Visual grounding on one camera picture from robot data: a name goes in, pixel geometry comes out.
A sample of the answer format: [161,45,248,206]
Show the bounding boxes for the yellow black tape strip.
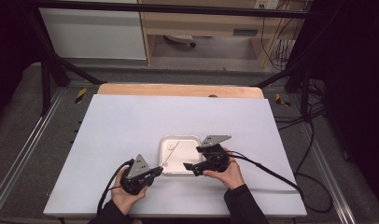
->
[274,92,292,107]
[74,87,89,105]

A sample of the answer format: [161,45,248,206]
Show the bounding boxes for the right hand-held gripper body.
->
[192,134,232,177]

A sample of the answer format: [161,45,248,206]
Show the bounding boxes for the square metal tray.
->
[158,134,208,176]

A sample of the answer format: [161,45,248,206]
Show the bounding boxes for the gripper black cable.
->
[96,159,135,216]
[226,150,334,215]

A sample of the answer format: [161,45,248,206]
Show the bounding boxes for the aluminium floor rail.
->
[0,89,66,213]
[298,123,358,224]

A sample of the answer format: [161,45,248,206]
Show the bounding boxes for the wooden table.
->
[96,82,265,100]

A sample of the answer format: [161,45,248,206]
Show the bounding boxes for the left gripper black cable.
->
[96,159,135,216]

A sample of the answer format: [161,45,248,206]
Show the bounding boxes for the black floor cables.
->
[273,78,328,133]

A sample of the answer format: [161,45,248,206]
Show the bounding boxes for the person's right hand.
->
[203,147,246,191]

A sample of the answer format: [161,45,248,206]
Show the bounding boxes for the white cabinet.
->
[37,0,147,61]

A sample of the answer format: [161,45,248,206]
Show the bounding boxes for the white power strip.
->
[254,0,281,10]

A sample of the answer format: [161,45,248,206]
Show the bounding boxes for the thin wooden skewer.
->
[163,140,181,168]

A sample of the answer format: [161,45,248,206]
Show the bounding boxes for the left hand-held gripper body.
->
[119,153,155,197]

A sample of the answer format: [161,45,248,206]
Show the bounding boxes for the hanging black cables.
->
[260,0,307,72]

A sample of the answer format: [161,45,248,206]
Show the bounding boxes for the chair base with caster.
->
[162,34,197,49]

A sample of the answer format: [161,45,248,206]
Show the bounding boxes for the person's left hand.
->
[110,167,148,217]

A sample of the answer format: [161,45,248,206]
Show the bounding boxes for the dark curtain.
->
[308,0,379,214]
[0,0,44,127]

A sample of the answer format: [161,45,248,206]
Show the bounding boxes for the black metal frame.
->
[21,0,326,118]

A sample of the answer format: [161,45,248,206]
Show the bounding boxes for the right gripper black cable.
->
[226,150,334,215]

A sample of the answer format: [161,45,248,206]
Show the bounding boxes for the light wooden desk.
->
[137,0,305,68]

